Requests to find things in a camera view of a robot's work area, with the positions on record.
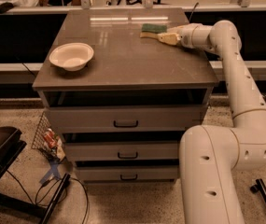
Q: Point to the grey drawer cabinet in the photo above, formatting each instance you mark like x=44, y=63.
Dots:
x=125, y=70

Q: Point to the top grey drawer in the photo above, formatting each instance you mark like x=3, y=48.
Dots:
x=112, y=119

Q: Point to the white paper bowl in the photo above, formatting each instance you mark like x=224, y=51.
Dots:
x=71, y=56

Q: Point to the wire mesh basket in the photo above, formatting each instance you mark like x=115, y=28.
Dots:
x=56, y=154

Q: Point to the middle grey drawer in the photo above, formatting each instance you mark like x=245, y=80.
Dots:
x=121, y=151

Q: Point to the green yellow sponge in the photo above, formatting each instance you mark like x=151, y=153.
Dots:
x=152, y=30

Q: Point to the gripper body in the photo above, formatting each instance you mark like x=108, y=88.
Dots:
x=186, y=35

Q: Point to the bottom grey drawer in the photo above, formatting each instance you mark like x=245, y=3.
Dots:
x=134, y=173

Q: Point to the blue tape cross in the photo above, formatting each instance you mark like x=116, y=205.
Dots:
x=52, y=172

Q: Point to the black bar on floor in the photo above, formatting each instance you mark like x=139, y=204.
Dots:
x=54, y=200

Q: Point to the black office chair base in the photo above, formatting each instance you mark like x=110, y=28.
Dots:
x=11, y=146

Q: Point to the grey drawer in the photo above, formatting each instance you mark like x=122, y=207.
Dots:
x=112, y=119
x=121, y=151
x=134, y=173

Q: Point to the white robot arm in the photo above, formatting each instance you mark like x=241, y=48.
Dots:
x=208, y=153

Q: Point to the red snack packet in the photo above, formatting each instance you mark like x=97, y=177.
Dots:
x=50, y=139

